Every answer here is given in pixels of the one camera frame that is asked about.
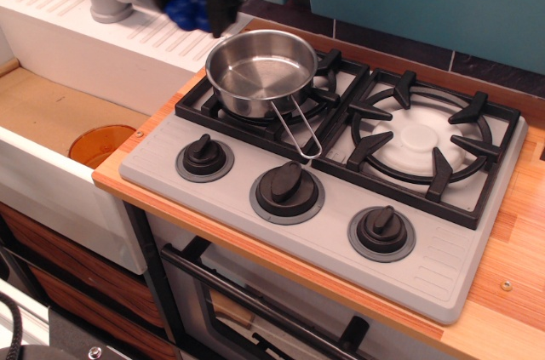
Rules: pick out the blue toy blueberry cluster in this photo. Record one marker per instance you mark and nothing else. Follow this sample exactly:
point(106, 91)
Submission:
point(189, 15)

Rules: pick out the stainless steel pan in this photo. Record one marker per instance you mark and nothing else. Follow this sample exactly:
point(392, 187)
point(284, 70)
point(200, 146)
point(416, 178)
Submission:
point(263, 74)

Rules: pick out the black left stove knob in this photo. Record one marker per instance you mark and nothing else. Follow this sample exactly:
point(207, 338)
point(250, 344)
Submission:
point(204, 160)

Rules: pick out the black stove knob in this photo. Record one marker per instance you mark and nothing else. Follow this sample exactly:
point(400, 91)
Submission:
point(204, 160)
point(287, 195)
point(382, 234)

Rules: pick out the black middle stove knob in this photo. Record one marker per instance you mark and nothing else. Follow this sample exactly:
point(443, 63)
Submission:
point(287, 195)

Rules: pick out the grey toy stove top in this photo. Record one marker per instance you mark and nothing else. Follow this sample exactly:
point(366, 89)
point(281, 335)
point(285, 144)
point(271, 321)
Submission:
point(434, 279)

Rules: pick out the black right stove knob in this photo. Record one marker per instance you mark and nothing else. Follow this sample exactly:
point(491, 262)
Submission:
point(382, 234)

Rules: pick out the white toy sink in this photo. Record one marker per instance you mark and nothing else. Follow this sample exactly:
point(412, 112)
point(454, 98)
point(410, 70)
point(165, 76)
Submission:
point(63, 74)

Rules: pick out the black left burner grate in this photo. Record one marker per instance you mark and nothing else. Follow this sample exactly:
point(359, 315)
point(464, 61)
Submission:
point(331, 88)

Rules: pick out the black burner grate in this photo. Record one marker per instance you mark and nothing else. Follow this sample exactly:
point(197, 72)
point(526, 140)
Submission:
point(331, 88)
point(446, 154)

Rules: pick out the orange plastic cup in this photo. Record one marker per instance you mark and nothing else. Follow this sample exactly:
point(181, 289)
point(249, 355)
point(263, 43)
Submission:
point(96, 145)

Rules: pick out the black right burner grate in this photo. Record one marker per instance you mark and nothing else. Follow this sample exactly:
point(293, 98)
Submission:
point(446, 154)

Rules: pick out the toy oven door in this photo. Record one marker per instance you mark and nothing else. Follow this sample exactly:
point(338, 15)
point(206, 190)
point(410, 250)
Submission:
point(244, 311)

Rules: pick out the wooden drawer front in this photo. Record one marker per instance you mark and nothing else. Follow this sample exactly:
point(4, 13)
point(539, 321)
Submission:
point(102, 294)

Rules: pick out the black oven door handle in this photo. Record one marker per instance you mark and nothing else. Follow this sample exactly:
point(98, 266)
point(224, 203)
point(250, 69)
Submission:
point(189, 261)

